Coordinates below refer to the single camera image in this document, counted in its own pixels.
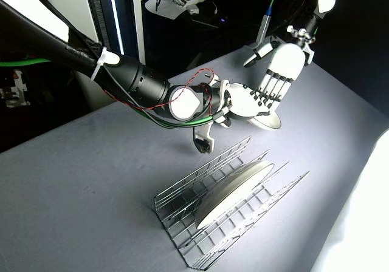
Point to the black box with blue light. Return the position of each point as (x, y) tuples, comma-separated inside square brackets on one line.
[(212, 21)]

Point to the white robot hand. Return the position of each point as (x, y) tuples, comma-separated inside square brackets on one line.
[(288, 62), (243, 102)]

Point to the white paper sheet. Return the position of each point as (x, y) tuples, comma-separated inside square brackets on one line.
[(164, 9)]

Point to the grey table cloth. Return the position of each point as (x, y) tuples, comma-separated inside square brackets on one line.
[(91, 193)]

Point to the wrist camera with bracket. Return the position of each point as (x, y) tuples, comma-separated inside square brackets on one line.
[(308, 55), (202, 146)]

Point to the white cabinet with blue light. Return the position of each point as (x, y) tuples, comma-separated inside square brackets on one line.
[(70, 5)]

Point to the white plate with black rim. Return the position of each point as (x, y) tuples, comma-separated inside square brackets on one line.
[(269, 121), (231, 193)]

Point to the white plastic bracket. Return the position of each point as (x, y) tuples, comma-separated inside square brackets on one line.
[(13, 90)]

